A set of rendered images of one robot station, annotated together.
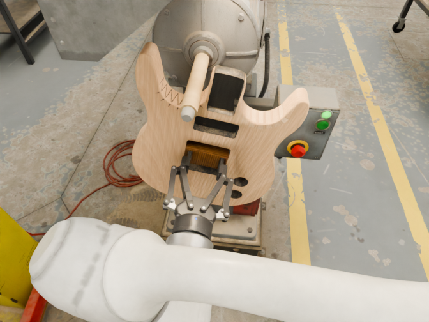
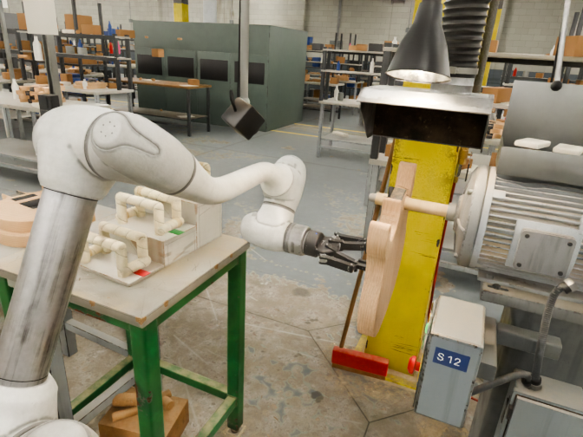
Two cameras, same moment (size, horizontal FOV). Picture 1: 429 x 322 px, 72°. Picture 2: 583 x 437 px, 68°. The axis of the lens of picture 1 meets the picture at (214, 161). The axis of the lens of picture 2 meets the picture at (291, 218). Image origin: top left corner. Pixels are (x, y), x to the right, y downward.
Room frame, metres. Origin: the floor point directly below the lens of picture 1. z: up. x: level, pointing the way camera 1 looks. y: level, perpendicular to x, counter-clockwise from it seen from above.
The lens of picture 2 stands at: (0.51, -1.05, 1.60)
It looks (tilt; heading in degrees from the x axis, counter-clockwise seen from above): 21 degrees down; 106
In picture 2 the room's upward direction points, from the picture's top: 3 degrees clockwise
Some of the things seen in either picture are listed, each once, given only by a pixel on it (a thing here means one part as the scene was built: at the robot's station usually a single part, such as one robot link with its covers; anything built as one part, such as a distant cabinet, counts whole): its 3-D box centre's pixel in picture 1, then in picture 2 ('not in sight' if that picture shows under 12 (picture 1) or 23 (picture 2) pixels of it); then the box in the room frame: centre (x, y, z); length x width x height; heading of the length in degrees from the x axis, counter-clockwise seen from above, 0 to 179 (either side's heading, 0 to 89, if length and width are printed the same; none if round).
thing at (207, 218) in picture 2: not in sight; (180, 212); (-0.30, 0.25, 1.02); 0.27 x 0.15 x 0.17; 171
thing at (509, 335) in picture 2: (249, 89); (527, 340); (0.81, -0.12, 1.02); 0.13 x 0.04 x 0.04; 174
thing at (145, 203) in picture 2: not in sight; (139, 201); (-0.33, 0.06, 1.12); 0.20 x 0.03 x 0.03; 170
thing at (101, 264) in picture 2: not in sight; (116, 264); (-0.35, -0.05, 0.94); 0.27 x 0.15 x 0.01; 171
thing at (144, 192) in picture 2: not in sight; (157, 195); (-0.32, 0.14, 1.12); 0.20 x 0.03 x 0.03; 170
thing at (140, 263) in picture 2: not in sight; (135, 265); (-0.26, -0.07, 0.96); 0.11 x 0.03 x 0.03; 81
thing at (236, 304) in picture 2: not in sight; (236, 348); (-0.08, 0.28, 0.45); 0.05 x 0.05 x 0.90; 84
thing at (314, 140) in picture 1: (288, 115); (481, 372); (0.71, -0.23, 0.99); 0.24 x 0.21 x 0.26; 174
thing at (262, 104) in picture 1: (270, 107); (486, 345); (0.72, -0.17, 1.02); 0.19 x 0.04 x 0.04; 84
